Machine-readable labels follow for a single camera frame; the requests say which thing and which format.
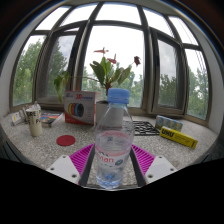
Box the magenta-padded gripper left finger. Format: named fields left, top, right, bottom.
left=45, top=143, right=98, bottom=188

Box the red and white filament box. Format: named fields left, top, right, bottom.
left=63, top=90, right=98, bottom=126

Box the long yellow box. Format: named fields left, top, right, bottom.
left=159, top=125, right=199, bottom=150

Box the potted plant in white pot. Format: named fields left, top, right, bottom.
left=53, top=47, right=142, bottom=129

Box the clear blue-capped water bottle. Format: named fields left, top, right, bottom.
left=94, top=87, right=135, bottom=190

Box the white charger with coiled cable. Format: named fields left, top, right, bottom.
left=19, top=101, right=42, bottom=123

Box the flat round red coaster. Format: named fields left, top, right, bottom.
left=56, top=134, right=76, bottom=147

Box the black grid trivet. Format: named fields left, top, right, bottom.
left=123, top=120, right=160, bottom=137

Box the small white and yellow box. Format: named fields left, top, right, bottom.
left=11, top=111, right=24, bottom=126

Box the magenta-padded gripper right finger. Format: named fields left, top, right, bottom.
left=129, top=143, right=178, bottom=188

